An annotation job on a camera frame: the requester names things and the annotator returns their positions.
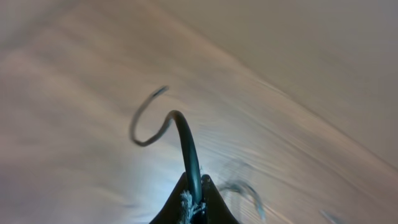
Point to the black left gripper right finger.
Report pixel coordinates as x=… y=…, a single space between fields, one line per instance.
x=215 y=211

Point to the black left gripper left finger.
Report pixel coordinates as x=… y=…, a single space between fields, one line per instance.
x=171 y=212

